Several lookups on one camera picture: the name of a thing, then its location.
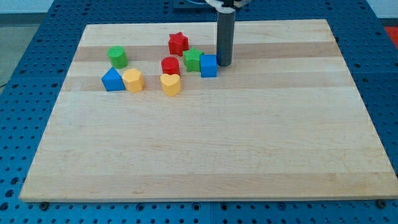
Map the red star block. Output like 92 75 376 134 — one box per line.
168 32 189 56

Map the blue triangle block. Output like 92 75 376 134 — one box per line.
101 67 126 91

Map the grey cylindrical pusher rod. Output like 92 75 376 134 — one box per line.
216 7 236 67

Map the green star block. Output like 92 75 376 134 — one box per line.
183 47 204 72

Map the yellow heart block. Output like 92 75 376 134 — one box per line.
160 73 182 97

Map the yellow hexagon block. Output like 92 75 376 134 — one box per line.
122 68 144 93

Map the red cylinder block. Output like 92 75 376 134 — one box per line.
161 57 180 75

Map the light wooden board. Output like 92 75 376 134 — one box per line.
20 19 397 202

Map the green cylinder block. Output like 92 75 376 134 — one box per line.
108 45 128 69

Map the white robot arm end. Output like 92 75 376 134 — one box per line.
205 0 251 14

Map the blue cube block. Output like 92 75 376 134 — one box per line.
200 55 218 78

